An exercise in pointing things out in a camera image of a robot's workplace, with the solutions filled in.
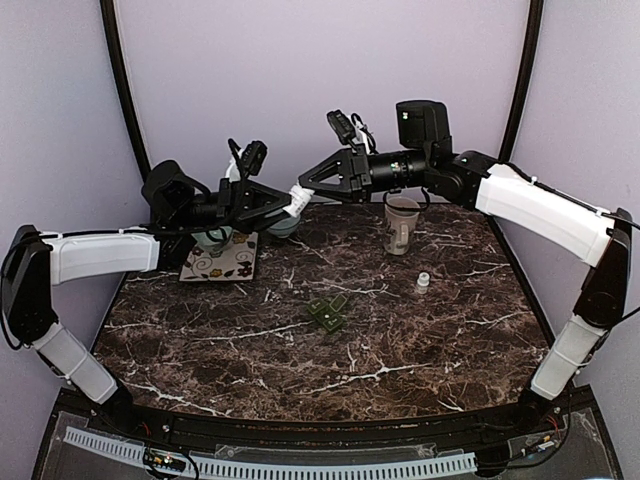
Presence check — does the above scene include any left teal ceramic bowl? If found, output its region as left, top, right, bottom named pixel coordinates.
left=193, top=226, right=233, bottom=253

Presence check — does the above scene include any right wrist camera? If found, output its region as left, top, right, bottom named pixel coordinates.
left=326, top=109, right=378, bottom=154

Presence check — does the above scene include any cream coral-print mug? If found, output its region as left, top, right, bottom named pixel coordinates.
left=384, top=197, right=421, bottom=256

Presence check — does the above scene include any square floral ceramic plate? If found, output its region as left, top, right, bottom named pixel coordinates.
left=179, top=229, right=259, bottom=283

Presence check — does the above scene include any small green circuit board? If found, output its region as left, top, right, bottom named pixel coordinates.
left=142, top=449, right=187, bottom=473

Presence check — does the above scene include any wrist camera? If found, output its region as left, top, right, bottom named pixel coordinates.
left=326, top=109, right=378, bottom=154
left=225, top=138, right=268, bottom=182

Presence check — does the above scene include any right black frame post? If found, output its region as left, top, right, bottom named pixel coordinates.
left=498, top=0, right=544, bottom=163

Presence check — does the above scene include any teal ceramic bowl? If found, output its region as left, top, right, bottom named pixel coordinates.
left=267, top=216, right=300, bottom=239
left=193, top=226, right=233, bottom=253

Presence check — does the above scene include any black front table rail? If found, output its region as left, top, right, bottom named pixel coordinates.
left=61, top=368, right=569, bottom=450

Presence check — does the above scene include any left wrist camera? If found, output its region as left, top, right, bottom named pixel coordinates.
left=225, top=138, right=268, bottom=182

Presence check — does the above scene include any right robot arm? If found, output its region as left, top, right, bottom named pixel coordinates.
left=289, top=100, right=636, bottom=434

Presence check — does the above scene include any white pill bottle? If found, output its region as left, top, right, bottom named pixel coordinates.
left=283, top=183, right=315, bottom=218
left=416, top=272, right=430, bottom=294

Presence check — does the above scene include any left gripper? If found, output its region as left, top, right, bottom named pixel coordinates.
left=174, top=177, right=299, bottom=233

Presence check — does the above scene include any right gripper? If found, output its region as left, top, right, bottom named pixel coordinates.
left=300, top=141, right=432, bottom=203

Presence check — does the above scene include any right teal ceramic bowl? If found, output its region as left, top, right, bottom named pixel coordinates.
left=267, top=216, right=300, bottom=239

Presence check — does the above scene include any left black frame post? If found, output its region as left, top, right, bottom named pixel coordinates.
left=99, top=0, right=151, bottom=181

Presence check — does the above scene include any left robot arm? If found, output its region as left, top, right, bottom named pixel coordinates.
left=1, top=160, right=300, bottom=436

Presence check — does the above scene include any white slotted cable duct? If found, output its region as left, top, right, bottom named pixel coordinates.
left=62, top=427, right=477, bottom=479

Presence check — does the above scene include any black frame post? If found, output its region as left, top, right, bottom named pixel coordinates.
left=99, top=0, right=151, bottom=181
left=498, top=0, right=544, bottom=163

